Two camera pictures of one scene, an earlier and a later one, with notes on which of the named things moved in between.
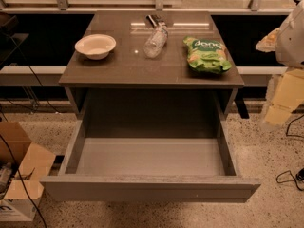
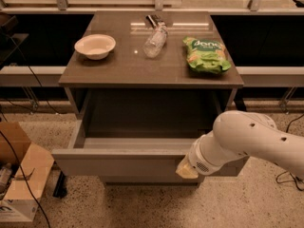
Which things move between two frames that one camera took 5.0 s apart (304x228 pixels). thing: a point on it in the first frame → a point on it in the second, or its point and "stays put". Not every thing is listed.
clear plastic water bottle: [157, 40] stays put
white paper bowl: [96, 47] stays put
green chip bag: [207, 56] stays put
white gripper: [292, 42] → [199, 161]
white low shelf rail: [49, 76] stays put
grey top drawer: [175, 169] → [137, 130]
